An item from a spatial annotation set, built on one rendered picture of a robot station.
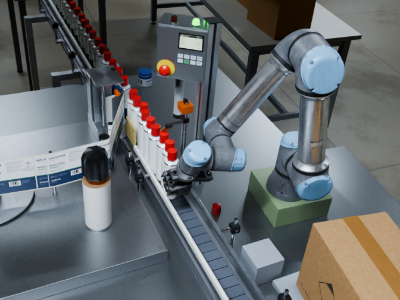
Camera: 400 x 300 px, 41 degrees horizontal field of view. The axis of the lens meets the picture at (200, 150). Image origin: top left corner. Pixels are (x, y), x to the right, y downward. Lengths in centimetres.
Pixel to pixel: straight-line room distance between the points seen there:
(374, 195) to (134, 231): 96
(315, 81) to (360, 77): 343
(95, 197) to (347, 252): 77
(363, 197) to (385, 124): 218
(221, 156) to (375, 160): 240
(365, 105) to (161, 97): 230
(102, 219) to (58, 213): 18
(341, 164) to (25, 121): 136
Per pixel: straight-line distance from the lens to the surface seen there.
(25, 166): 185
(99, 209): 173
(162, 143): 188
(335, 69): 148
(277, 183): 189
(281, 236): 191
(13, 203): 192
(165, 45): 174
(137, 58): 473
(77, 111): 247
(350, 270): 146
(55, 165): 187
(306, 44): 151
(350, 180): 223
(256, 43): 330
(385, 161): 389
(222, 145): 162
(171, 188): 171
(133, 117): 210
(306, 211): 195
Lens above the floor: 216
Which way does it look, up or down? 37 degrees down
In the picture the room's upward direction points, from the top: 5 degrees clockwise
